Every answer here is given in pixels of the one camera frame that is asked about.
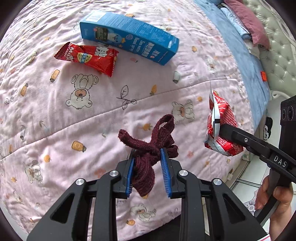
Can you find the tufted grey headboard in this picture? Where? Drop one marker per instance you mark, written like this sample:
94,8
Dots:
279,60

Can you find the folded blue blanket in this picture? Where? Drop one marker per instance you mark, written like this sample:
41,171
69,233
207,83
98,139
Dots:
233,19

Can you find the blue bed sheet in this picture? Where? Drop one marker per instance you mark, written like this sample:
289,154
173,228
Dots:
249,66

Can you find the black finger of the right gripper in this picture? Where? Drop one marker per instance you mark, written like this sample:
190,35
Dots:
227,133

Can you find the red snack bag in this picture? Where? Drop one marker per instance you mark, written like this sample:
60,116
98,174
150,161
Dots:
220,114

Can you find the blue cardboard box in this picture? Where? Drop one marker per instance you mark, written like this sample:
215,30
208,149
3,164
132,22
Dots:
129,34

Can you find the maroon pillow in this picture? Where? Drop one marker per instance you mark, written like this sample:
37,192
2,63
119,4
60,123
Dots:
251,22

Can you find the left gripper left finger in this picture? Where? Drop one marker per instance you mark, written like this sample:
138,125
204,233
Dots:
130,164

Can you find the pink bear quilt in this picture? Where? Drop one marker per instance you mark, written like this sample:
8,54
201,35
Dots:
60,120

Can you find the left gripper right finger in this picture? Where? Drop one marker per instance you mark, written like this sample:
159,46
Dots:
166,174

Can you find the dark red sock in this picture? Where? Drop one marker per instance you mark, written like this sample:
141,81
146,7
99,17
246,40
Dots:
148,154

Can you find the red milk candy wrapper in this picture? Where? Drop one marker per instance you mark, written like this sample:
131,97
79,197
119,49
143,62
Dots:
101,58

